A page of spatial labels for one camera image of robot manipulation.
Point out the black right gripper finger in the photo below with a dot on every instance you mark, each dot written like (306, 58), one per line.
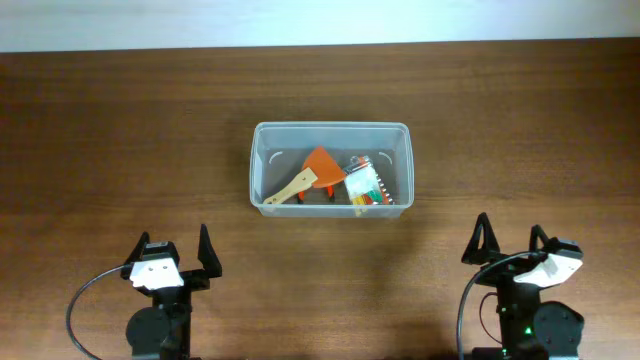
(537, 236)
(483, 246)

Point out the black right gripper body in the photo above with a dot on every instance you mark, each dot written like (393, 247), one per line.
(500, 266)

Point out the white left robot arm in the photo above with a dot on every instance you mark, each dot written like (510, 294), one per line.
(162, 331)

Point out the orange socket bit holder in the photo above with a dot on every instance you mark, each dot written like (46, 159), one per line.
(387, 199)

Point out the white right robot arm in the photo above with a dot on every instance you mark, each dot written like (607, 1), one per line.
(529, 327)

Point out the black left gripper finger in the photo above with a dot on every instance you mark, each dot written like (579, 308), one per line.
(207, 256)
(135, 256)

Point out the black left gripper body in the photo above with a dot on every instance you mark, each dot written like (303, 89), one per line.
(198, 278)

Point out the orange scraper wooden handle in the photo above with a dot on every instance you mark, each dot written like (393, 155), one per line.
(319, 171)

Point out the marker pack clear case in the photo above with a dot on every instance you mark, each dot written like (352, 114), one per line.
(362, 185)

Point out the clear plastic container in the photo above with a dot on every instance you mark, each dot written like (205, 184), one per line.
(279, 150)

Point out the red handled pliers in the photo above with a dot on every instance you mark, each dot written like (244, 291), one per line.
(330, 193)

